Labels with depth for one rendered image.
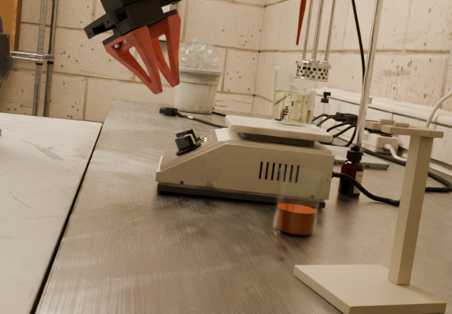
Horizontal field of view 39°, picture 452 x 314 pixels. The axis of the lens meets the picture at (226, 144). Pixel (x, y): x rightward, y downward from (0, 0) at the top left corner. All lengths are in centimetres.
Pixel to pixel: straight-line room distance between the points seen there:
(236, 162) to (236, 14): 254
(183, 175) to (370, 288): 31
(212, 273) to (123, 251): 8
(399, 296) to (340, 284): 4
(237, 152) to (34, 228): 26
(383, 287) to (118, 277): 19
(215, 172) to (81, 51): 251
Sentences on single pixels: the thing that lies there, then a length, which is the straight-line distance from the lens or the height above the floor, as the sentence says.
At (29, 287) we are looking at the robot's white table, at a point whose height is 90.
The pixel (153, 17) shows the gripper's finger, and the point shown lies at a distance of 71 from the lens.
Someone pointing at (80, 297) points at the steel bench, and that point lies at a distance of 42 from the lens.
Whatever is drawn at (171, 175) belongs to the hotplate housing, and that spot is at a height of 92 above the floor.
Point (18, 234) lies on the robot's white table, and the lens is 54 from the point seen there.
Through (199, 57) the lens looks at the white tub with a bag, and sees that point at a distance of 179.
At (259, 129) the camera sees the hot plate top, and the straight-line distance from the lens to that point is 72.
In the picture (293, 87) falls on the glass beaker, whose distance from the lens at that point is 74.
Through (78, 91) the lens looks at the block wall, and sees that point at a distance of 320.
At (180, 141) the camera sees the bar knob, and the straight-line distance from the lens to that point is 74.
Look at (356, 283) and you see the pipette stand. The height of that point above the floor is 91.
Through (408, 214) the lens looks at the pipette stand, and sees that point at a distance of 48.
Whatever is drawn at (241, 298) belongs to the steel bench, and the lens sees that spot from 44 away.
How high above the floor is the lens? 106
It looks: 7 degrees down
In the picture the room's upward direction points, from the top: 7 degrees clockwise
